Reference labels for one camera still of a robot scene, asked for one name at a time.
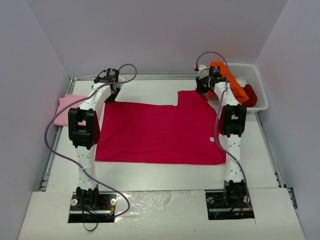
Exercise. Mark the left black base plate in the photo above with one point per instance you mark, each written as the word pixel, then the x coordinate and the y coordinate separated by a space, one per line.
pixel 102 213

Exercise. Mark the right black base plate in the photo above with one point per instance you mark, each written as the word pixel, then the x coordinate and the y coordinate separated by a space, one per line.
pixel 219 207

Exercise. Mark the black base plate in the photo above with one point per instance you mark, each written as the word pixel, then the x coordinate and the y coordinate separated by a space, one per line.
pixel 102 213
pixel 219 207

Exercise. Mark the magenta t shirt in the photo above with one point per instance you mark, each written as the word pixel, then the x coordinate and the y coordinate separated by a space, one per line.
pixel 160 134

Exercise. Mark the dark red t shirt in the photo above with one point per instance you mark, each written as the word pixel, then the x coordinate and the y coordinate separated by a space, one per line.
pixel 252 97

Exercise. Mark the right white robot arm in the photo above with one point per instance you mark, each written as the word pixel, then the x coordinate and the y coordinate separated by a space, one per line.
pixel 229 127

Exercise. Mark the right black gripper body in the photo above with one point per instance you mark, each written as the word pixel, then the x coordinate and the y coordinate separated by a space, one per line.
pixel 202 87

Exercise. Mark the white plastic basket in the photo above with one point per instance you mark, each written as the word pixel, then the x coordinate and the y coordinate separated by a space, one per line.
pixel 248 74

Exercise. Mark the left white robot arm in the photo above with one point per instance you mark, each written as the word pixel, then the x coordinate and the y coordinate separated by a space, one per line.
pixel 84 131

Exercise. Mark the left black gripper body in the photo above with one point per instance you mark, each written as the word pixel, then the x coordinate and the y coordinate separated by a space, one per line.
pixel 111 96

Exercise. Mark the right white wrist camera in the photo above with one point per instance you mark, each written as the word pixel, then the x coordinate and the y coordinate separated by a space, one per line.
pixel 202 71

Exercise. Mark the orange t shirt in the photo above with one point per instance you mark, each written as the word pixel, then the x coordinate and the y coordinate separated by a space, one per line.
pixel 237 90

